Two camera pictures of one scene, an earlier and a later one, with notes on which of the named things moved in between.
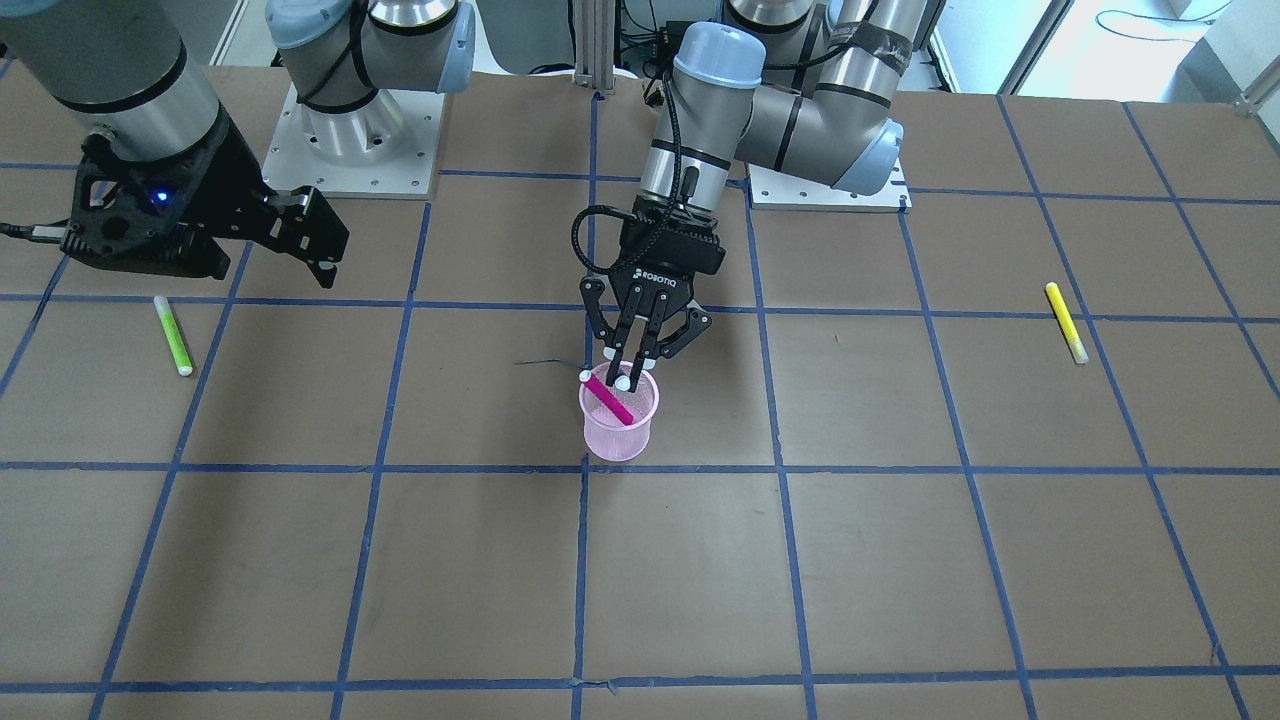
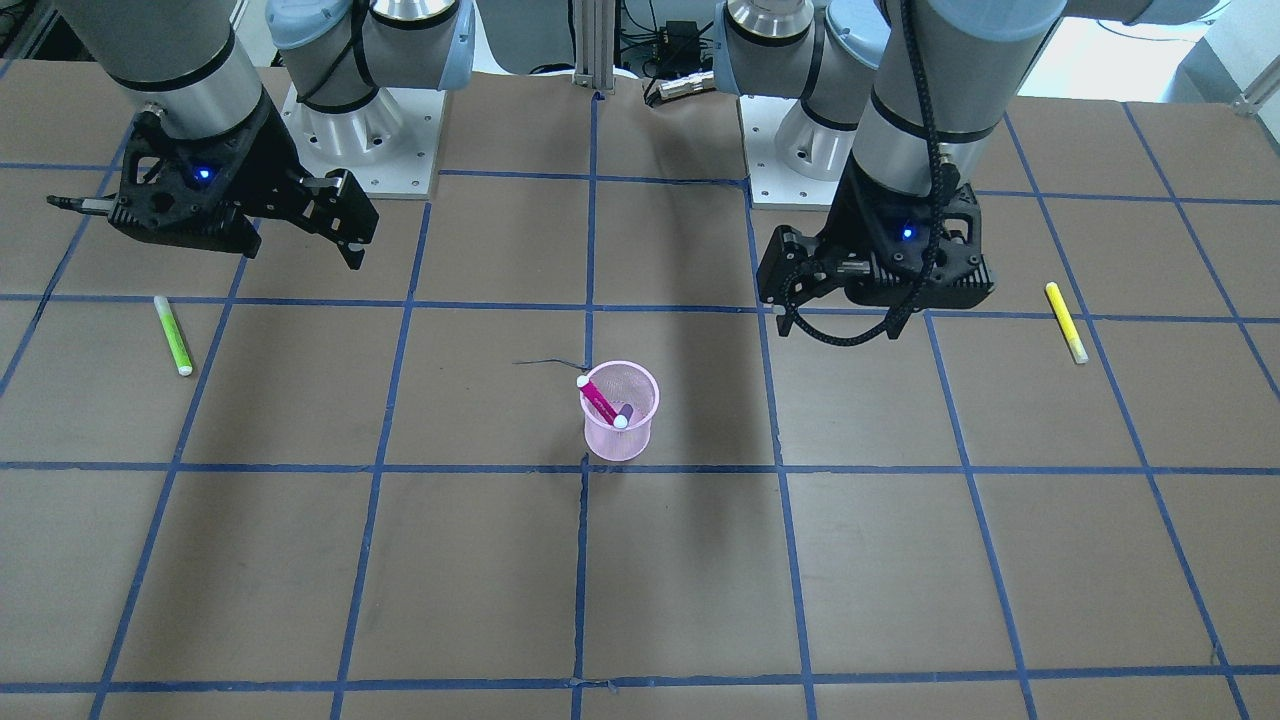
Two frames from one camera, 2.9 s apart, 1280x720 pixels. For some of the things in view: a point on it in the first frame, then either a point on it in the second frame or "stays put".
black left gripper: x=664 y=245 -> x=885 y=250
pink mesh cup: x=607 y=436 stays put
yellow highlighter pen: x=1067 y=324 stays put
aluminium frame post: x=595 y=22 stays put
